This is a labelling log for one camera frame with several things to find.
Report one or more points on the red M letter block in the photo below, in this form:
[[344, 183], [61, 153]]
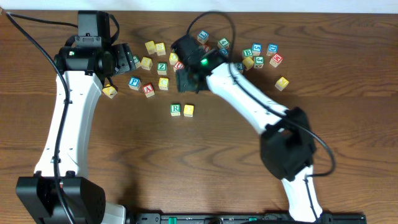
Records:
[[275, 60]]

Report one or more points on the green Z letter block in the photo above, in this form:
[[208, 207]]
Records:
[[162, 68]]

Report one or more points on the green block behind left gripper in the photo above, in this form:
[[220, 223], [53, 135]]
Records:
[[136, 61]]

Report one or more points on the blue P letter block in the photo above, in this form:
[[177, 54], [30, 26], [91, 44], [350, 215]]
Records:
[[134, 83]]

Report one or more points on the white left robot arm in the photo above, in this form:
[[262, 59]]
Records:
[[59, 190]]

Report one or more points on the red A letter block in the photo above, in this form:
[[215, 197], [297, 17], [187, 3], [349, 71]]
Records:
[[148, 90]]

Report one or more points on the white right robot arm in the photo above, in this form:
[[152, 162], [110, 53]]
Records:
[[286, 147]]

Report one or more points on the yellow S letter block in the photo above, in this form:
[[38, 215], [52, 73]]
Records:
[[160, 49]]

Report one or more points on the blue D block centre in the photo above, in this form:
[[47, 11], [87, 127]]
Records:
[[224, 52]]

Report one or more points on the yellow block beside gripper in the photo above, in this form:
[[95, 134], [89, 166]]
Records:
[[146, 63]]

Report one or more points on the yellow C letter block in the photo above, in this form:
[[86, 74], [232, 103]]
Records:
[[163, 83]]

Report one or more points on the yellow block far left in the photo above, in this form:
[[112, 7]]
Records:
[[110, 91]]

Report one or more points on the green B letter block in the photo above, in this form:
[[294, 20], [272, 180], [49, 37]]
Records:
[[247, 53]]

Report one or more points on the green 4 number block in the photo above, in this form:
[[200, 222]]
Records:
[[223, 43]]

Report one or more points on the yellow O letter block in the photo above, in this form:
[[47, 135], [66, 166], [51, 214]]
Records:
[[173, 58]]

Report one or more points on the green J letter block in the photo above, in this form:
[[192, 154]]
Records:
[[258, 61]]

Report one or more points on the yellow block near B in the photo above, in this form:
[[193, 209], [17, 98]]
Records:
[[248, 63]]

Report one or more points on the blue d block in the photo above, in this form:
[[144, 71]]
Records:
[[224, 52], [272, 49]]

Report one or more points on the blue S letter block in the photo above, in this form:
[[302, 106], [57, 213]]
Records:
[[256, 49]]

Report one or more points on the blue 2 number block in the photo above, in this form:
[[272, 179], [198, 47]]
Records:
[[240, 67]]

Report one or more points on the blue D block right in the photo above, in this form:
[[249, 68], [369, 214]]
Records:
[[272, 49]]

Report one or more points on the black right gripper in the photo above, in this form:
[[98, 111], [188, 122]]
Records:
[[183, 83]]

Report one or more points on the red U letter block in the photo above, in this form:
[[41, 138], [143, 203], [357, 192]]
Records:
[[178, 66]]

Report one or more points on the blue L block top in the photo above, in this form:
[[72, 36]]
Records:
[[202, 37]]

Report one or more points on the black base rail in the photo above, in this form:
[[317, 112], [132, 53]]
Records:
[[271, 218]]

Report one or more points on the yellow block far right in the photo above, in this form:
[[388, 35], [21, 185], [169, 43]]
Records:
[[281, 83]]

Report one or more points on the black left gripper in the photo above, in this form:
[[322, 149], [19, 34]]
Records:
[[125, 58]]

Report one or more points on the green R letter block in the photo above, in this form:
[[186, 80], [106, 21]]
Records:
[[175, 110]]

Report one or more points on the yellow block top left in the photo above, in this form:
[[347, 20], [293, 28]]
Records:
[[150, 47]]

